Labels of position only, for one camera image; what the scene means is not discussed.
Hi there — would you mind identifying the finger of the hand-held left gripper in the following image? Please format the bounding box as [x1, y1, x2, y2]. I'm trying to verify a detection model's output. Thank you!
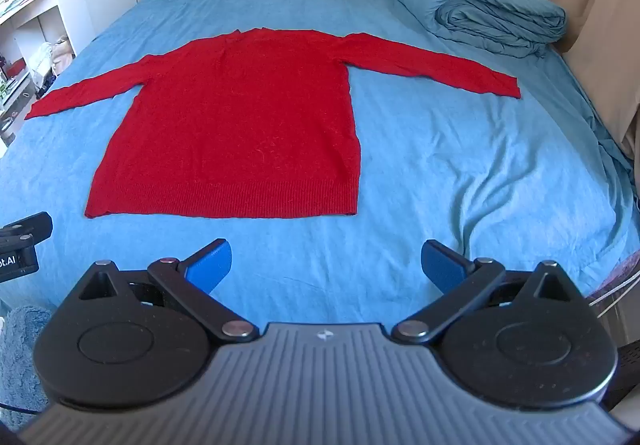
[0, 212, 54, 247]

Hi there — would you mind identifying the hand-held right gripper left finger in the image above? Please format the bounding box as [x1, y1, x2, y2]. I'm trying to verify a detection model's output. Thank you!
[76, 239, 261, 342]

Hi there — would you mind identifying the red knit sweater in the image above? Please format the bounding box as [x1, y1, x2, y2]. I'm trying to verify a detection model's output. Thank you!
[25, 28, 522, 220]

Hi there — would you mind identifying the bed with blue sheet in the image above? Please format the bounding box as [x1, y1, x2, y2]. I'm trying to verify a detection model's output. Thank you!
[0, 0, 640, 331]

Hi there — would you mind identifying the white cable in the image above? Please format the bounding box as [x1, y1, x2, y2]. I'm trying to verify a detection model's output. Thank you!
[588, 270, 640, 312]

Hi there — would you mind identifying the blue fuzzy rug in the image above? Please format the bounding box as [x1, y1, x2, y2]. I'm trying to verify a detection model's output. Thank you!
[0, 306, 54, 432]

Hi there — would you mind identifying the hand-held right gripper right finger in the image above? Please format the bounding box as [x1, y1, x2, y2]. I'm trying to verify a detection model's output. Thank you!
[390, 239, 584, 344]

